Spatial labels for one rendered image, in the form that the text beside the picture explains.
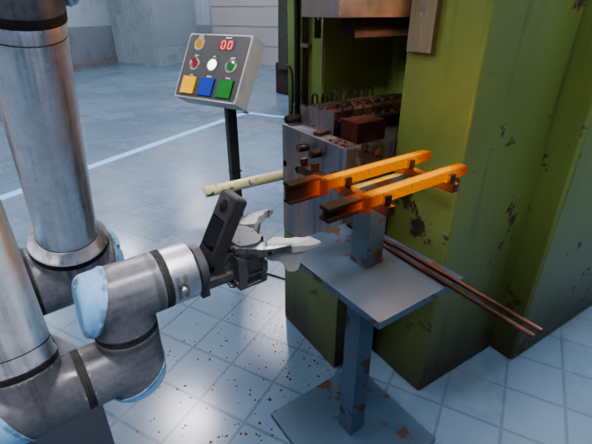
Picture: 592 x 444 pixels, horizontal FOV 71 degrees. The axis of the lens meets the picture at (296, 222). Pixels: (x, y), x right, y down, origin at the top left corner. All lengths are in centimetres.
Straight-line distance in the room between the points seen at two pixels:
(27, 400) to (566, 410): 170
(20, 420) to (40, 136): 40
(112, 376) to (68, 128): 39
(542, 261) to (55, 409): 153
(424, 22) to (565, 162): 67
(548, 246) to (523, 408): 60
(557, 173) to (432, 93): 55
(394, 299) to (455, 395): 84
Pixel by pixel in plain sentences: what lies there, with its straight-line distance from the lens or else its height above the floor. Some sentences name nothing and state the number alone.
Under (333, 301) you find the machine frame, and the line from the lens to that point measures 158.
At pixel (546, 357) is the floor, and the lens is 210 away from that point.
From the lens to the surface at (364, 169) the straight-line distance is 99.
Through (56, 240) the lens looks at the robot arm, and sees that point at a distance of 91.
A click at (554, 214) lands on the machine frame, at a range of 166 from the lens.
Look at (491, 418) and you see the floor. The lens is 177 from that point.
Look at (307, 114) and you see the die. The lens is 154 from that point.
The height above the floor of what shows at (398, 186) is 96.
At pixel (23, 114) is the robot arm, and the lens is 74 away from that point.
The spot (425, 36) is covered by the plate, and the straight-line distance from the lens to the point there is 129.
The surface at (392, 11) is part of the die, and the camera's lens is 152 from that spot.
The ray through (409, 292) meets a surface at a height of 69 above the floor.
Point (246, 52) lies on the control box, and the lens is 177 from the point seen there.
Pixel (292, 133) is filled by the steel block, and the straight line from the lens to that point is 153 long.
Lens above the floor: 130
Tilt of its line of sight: 27 degrees down
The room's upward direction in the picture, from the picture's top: straight up
